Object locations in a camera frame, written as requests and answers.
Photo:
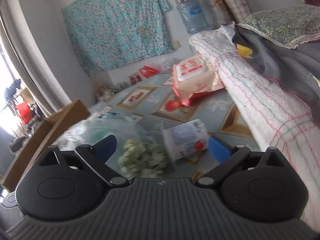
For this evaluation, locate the white stitched quilt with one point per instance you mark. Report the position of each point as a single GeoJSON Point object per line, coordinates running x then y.
{"type": "Point", "coordinates": [275, 117]}

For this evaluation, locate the red plastic bag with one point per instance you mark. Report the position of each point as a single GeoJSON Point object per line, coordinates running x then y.
{"type": "Point", "coordinates": [147, 72]}

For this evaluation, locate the cardboard box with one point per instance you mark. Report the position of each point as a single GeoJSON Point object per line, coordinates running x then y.
{"type": "Point", "coordinates": [45, 135]}

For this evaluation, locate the teal floral wall cloth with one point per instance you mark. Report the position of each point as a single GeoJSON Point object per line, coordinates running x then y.
{"type": "Point", "coordinates": [108, 34]}

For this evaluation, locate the green floral pillow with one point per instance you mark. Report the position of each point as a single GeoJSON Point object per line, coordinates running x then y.
{"type": "Point", "coordinates": [286, 27]}

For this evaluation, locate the grey blanket with ducks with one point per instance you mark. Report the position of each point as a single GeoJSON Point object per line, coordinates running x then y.
{"type": "Point", "coordinates": [295, 70]}

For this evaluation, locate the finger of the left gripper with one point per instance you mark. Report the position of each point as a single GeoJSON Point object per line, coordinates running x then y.
{"type": "Point", "coordinates": [260, 186]}
{"type": "Point", "coordinates": [64, 185]}

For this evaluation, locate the white tissue pack barcode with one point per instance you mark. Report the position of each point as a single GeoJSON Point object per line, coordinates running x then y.
{"type": "Point", "coordinates": [185, 140]}

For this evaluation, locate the blue water jug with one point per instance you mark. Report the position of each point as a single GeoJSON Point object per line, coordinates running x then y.
{"type": "Point", "coordinates": [192, 16]}

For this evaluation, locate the green white floral bundle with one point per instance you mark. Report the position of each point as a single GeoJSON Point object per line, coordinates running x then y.
{"type": "Point", "coordinates": [142, 159]}

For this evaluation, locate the pink wet wipes pack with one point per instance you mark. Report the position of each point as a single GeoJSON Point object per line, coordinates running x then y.
{"type": "Point", "coordinates": [194, 78]}

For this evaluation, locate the checked wallpaper roll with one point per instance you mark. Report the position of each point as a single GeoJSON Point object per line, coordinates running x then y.
{"type": "Point", "coordinates": [239, 9]}

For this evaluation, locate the red white can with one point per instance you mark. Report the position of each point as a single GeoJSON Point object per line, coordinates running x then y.
{"type": "Point", "coordinates": [135, 78]}

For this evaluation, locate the floral wallpaper roll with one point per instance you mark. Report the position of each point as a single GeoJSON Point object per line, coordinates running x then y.
{"type": "Point", "coordinates": [219, 11]}

